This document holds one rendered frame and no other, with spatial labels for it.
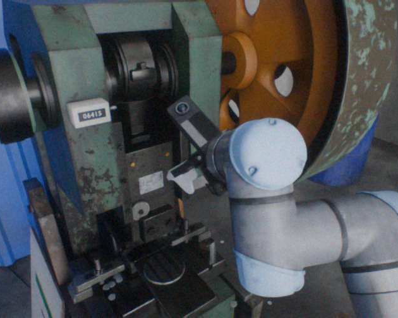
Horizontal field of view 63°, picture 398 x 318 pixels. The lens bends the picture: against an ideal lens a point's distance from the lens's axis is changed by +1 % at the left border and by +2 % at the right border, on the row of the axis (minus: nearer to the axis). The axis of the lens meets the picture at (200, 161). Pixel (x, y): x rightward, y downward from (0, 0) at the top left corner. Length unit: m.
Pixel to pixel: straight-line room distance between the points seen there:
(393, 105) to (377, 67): 3.28
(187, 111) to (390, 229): 0.32
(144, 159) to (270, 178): 0.55
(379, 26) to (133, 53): 0.52
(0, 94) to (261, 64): 0.65
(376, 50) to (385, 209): 0.44
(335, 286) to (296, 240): 1.79
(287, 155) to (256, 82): 0.67
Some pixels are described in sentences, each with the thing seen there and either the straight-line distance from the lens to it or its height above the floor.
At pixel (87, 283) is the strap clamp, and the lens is 1.08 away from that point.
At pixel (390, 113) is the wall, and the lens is 4.11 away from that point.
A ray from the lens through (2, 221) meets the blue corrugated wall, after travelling 2.24.
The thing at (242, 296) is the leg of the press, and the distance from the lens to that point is 1.15.
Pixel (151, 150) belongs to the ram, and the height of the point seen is 1.16.
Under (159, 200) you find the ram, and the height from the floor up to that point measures 1.00.
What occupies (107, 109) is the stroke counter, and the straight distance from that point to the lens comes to 0.66.
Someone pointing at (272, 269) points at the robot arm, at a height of 1.27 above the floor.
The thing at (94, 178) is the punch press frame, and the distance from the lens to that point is 0.75.
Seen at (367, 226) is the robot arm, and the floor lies 1.29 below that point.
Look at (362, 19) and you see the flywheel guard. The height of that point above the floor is 1.47.
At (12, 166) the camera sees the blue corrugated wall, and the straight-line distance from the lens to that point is 2.07.
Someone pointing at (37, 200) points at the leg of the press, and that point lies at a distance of 1.27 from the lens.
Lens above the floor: 1.53
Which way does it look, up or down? 28 degrees down
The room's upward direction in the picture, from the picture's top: straight up
